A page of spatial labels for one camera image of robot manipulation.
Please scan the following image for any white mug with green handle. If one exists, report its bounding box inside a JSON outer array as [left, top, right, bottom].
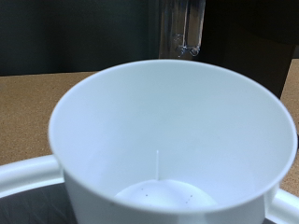
[[48, 59, 298, 224]]

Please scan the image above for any black Keurig coffee machine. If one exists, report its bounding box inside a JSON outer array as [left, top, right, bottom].
[[199, 0, 299, 99]]

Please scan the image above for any clear plastic water container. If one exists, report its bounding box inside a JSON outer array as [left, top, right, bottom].
[[158, 0, 206, 60]]

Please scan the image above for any white two tier turntable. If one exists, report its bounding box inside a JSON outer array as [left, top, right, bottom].
[[0, 154, 299, 224]]

